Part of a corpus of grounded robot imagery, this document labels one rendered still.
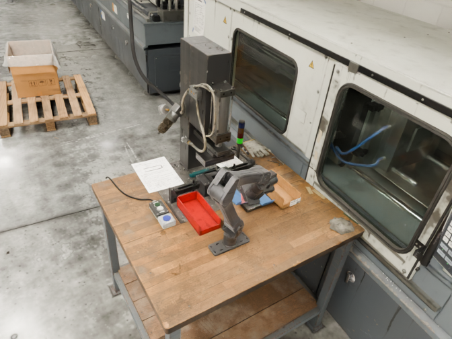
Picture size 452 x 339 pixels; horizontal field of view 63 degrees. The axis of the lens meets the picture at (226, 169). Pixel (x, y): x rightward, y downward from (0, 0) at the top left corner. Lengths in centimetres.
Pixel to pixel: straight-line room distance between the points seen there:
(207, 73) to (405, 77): 86
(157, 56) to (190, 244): 351
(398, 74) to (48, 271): 252
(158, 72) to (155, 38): 44
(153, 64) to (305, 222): 349
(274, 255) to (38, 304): 168
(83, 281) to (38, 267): 36
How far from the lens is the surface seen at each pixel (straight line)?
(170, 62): 504
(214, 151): 190
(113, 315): 267
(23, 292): 293
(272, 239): 185
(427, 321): 209
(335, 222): 201
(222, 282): 165
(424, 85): 172
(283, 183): 214
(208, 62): 175
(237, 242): 179
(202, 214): 192
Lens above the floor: 221
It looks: 36 degrees down
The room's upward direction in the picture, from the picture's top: 5 degrees clockwise
